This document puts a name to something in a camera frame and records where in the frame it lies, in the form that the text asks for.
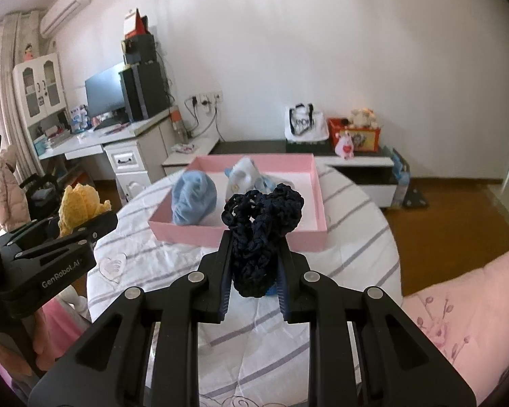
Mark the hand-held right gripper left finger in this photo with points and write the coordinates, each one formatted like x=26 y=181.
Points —
x=225 y=292

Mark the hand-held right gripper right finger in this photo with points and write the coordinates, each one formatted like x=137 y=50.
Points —
x=283 y=294

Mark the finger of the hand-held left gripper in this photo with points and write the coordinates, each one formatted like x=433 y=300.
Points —
x=46 y=241

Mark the navy crocheted item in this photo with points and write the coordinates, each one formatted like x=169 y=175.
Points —
x=254 y=263

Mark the yellow crocheted item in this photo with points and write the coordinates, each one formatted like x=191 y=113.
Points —
x=80 y=205

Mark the pink tray box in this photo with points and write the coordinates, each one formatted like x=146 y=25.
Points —
x=305 y=237

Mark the blue knitted hat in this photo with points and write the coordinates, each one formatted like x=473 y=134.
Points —
x=193 y=197

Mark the printed light blue cloth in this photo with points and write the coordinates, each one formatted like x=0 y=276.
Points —
x=244 y=178

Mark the black chair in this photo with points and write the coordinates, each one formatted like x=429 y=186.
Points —
x=42 y=195

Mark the pink fabric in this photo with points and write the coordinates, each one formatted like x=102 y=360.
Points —
x=59 y=330

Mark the beige jacket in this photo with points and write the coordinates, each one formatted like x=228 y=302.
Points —
x=10 y=190

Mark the striped white tablecloth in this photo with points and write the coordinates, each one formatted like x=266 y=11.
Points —
x=356 y=229

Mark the stack of books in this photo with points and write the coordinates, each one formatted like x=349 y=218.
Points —
x=51 y=140

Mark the white desk with drawers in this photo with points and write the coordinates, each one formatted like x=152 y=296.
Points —
x=131 y=161

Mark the blue boxes on desk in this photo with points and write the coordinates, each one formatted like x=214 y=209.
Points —
x=79 y=119

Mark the low white side cabinet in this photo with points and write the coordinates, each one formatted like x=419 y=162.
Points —
x=186 y=161

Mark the black top TV bench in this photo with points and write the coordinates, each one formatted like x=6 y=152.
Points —
x=258 y=146

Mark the small pink packet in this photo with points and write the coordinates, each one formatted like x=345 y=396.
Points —
x=182 y=148

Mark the white glass door cabinet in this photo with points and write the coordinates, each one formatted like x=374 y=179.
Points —
x=38 y=89

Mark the beige curtain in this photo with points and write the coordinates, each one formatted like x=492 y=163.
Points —
x=8 y=93

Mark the black computer monitor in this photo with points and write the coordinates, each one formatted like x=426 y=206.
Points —
x=104 y=93

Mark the black floor stand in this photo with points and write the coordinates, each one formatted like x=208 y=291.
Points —
x=415 y=199

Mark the white tote bag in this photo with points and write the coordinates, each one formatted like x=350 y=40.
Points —
x=307 y=125

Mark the red storage box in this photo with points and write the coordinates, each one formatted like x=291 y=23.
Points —
x=364 y=140

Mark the orange cap bottle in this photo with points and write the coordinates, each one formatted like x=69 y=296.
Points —
x=176 y=123

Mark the pink floral bed sheet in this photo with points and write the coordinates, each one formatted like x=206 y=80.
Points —
x=462 y=305

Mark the black computer tower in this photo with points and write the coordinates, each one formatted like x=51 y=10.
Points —
x=146 y=91

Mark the small doll figure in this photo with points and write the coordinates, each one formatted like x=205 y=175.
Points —
x=29 y=53

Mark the cream plush toy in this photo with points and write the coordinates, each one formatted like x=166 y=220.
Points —
x=362 y=118

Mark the black box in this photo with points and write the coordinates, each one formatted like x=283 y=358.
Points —
x=140 y=48

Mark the white air conditioner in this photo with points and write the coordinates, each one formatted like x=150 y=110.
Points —
x=63 y=10

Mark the red and white box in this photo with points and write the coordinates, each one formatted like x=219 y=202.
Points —
x=133 y=25

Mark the wall power outlets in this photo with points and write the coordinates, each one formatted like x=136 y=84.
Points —
x=203 y=96

